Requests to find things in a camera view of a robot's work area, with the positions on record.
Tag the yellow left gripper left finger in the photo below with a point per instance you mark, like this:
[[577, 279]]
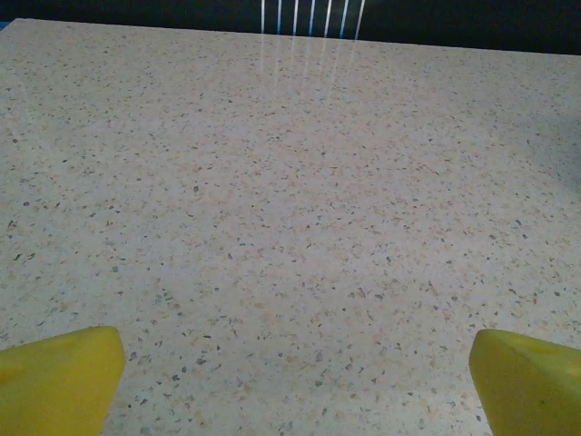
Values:
[[54, 386]]

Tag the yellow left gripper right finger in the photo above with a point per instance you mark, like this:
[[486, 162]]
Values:
[[531, 390]]

